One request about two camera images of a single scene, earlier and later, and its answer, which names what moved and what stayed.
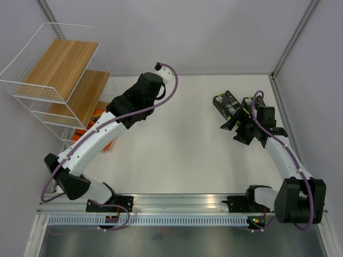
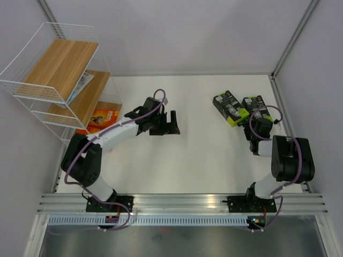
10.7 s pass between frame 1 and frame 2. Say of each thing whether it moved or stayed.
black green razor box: stayed
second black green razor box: stayed
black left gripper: moved
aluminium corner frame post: stayed
